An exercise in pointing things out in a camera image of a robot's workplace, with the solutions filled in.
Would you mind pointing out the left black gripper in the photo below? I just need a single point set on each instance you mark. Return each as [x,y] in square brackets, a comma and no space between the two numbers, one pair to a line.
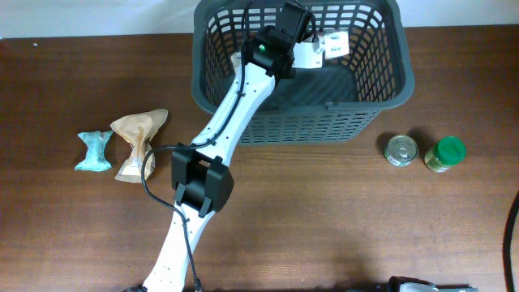
[280,25]

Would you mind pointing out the white tissue pack strip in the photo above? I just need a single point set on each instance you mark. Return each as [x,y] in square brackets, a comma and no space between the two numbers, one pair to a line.
[336,44]

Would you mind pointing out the grey plastic basket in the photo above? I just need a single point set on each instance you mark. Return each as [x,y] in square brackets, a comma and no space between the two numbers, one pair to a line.
[331,103]

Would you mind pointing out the tan paper bag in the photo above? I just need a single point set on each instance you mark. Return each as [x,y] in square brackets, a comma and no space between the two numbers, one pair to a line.
[138,130]

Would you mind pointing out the teal snack wrapper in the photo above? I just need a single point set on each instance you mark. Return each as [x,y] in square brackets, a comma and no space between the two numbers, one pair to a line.
[95,160]

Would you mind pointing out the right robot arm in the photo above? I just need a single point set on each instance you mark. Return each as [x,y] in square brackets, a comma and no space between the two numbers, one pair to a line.
[409,284]

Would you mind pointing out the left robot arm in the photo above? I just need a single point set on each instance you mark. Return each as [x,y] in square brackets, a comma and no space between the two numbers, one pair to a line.
[200,171]

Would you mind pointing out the tin can green label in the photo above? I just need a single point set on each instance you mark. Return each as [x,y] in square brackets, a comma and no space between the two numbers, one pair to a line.
[401,150]

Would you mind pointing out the green lid glass jar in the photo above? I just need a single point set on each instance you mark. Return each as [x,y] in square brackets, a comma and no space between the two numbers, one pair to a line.
[445,154]

